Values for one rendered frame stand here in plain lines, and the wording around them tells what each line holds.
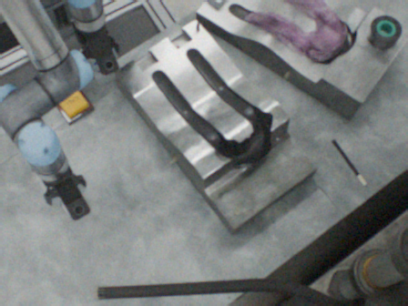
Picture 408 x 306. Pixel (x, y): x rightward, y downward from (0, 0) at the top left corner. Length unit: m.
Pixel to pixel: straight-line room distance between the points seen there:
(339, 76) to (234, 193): 0.40
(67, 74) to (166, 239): 0.50
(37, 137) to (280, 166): 0.62
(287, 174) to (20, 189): 0.67
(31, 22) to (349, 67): 0.81
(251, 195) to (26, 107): 0.58
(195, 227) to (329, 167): 0.38
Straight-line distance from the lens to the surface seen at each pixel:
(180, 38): 1.63
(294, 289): 1.36
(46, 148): 1.16
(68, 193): 1.33
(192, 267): 1.48
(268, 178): 1.49
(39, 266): 1.51
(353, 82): 1.58
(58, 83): 1.23
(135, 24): 2.43
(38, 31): 1.19
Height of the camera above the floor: 2.26
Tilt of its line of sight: 72 degrees down
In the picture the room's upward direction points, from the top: 8 degrees counter-clockwise
